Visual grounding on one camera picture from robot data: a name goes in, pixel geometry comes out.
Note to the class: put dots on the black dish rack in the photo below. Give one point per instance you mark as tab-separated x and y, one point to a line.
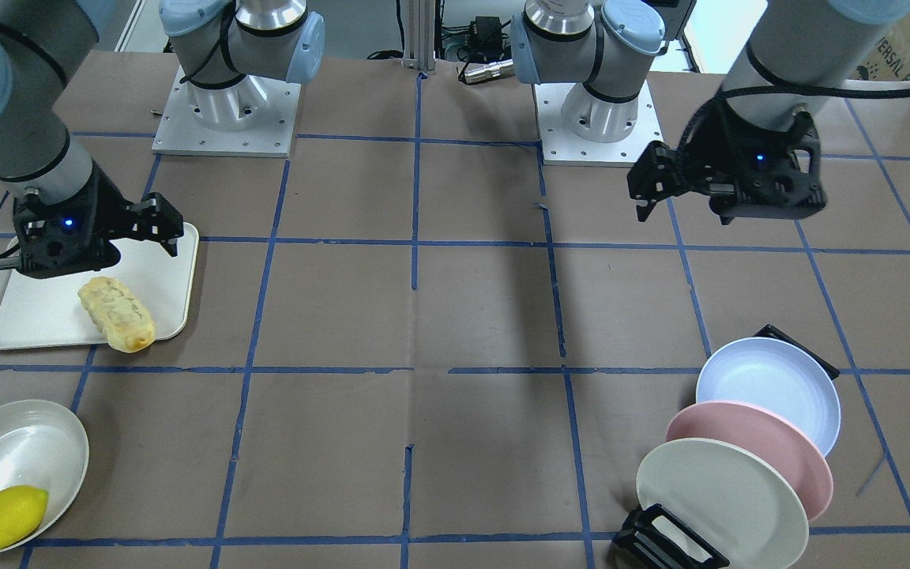
657	539

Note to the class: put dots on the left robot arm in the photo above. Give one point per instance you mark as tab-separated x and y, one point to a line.
799	55

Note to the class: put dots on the yellow lemon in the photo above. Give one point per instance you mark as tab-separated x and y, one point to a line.
22	509

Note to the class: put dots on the black power adapter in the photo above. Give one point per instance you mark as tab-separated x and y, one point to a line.
486	33

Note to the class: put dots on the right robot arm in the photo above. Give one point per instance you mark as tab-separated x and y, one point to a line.
42	45

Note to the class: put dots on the cream plate in rack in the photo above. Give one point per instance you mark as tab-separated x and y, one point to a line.
738	503

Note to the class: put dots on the yellow bread piece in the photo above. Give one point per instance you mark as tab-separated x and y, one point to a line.
124	321

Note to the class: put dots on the pink plate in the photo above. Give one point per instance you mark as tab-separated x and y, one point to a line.
768	436

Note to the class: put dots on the blue plate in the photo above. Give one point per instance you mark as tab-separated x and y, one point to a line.
781	377

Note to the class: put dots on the aluminium frame post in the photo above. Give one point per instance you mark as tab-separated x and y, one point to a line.
419	34

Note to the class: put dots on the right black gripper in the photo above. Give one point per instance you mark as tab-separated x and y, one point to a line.
108	207

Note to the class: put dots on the white tray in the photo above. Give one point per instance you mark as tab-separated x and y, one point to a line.
48	313

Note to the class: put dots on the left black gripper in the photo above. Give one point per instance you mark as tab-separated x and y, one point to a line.
709	156

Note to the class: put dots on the cream plate with lemon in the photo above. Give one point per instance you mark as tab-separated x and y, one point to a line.
43	445

